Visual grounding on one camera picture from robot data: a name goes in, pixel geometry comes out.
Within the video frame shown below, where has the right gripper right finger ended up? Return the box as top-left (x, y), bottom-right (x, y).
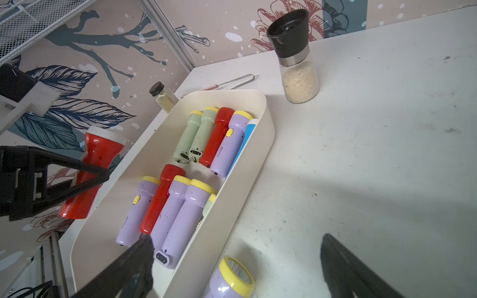
top-left (320, 233), bottom-right (402, 298)

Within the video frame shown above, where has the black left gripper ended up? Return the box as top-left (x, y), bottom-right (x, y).
top-left (1, 146), bottom-right (109, 221)

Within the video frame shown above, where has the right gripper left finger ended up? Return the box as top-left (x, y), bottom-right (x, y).
top-left (73, 235), bottom-right (154, 298)

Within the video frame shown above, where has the red flashlight with white logo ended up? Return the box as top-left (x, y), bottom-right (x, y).
top-left (59, 125), bottom-right (127, 220)

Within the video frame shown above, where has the tall purple flashlight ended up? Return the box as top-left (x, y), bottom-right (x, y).
top-left (155, 179), bottom-right (216, 269)

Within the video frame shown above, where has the green flashlight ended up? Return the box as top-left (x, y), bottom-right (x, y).
top-left (199, 194), bottom-right (216, 223)
top-left (173, 110), bottom-right (203, 164)
top-left (188, 106), bottom-right (219, 163)

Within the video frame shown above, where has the blue flashlight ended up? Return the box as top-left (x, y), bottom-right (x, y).
top-left (228, 119), bottom-right (259, 174)

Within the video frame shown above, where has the purple flashlight across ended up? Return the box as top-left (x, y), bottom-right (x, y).
top-left (150, 175), bottom-right (191, 251)

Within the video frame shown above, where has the white rectangular storage tray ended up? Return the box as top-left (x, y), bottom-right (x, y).
top-left (71, 90), bottom-right (275, 298)

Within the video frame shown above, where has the small black cap jar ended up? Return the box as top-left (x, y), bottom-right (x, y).
top-left (149, 81), bottom-right (179, 114)

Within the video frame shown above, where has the black cap spice grinder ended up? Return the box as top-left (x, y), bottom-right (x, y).
top-left (267, 9), bottom-right (319, 104)

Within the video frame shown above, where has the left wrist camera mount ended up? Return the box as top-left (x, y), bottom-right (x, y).
top-left (1, 63), bottom-right (61, 133)

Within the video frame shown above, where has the white wire mesh shelf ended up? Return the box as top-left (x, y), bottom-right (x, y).
top-left (1, 0), bottom-right (96, 65)

